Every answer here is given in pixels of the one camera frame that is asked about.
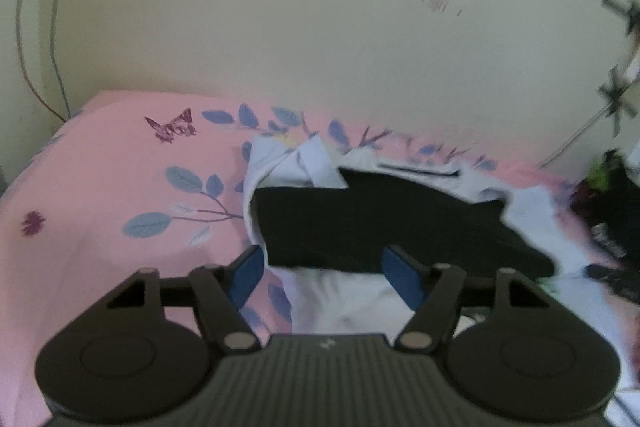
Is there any white wall cable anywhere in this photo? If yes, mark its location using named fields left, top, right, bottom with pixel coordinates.
left=539, top=104, right=613, bottom=168

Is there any black tape cross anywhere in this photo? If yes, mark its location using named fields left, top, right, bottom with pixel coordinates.
left=601, top=0, right=640, bottom=38
left=597, top=66, right=638, bottom=136

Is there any white power strip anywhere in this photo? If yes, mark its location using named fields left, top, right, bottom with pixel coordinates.
left=626, top=32, right=640, bottom=84

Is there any dark wall cable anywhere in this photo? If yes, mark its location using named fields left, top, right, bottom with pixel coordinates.
left=16, top=0, right=67, bottom=122

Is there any pile of dark clothes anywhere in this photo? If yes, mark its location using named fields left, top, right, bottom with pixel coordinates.
left=570, top=149, right=640, bottom=303

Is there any white printed t-shirt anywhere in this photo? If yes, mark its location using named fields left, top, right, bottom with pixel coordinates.
left=242, top=134, right=601, bottom=335

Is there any black garment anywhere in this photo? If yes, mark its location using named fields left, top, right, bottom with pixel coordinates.
left=251, top=166, right=557, bottom=280

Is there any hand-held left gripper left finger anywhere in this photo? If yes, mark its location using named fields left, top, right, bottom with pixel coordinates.
left=105, top=244, right=264, bottom=354

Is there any grey wall cable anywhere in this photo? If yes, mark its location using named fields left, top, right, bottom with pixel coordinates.
left=49, top=0, right=72, bottom=120

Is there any pink tree print bedsheet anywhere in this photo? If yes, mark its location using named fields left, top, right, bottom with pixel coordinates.
left=0, top=89, right=640, bottom=427

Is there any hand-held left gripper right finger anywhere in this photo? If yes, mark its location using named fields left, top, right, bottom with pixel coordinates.
left=381, top=244, right=552, bottom=354

